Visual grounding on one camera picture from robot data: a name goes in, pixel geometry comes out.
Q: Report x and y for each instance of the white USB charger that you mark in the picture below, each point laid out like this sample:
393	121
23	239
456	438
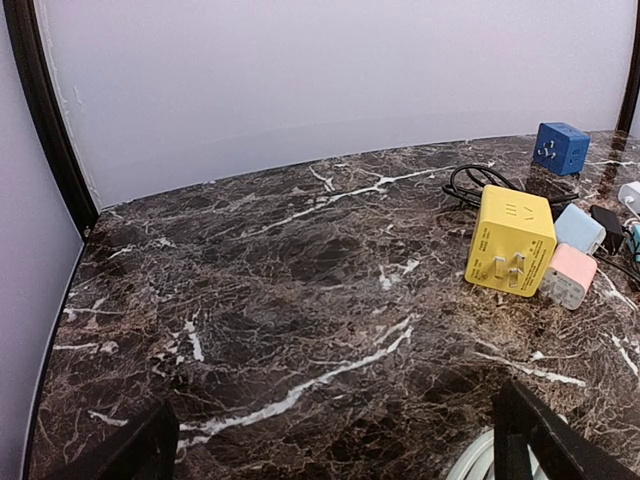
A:
629	194

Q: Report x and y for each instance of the teal small charger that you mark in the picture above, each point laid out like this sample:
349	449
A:
634	241

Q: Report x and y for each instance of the light blue USB charger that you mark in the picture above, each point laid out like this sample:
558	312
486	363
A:
579	230

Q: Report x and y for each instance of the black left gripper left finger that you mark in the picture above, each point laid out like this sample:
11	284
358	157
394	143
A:
145	447

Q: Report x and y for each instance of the black frame post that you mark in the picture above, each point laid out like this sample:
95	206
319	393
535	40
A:
45	110
631	92

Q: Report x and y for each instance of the dark blue cube adapter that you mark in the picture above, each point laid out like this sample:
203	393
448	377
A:
561	148

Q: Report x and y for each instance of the black frame post left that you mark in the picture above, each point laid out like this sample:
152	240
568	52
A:
45	110

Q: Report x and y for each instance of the pink USB charger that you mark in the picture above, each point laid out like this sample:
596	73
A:
568	277

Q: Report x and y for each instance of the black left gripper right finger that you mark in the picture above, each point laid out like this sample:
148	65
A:
525	426

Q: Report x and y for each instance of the yellow cube plug adapter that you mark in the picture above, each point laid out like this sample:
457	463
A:
512	243

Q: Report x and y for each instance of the black frame post right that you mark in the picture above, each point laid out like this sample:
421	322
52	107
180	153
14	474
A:
631	92

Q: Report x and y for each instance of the black power adapter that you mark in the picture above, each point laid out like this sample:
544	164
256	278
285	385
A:
614	235

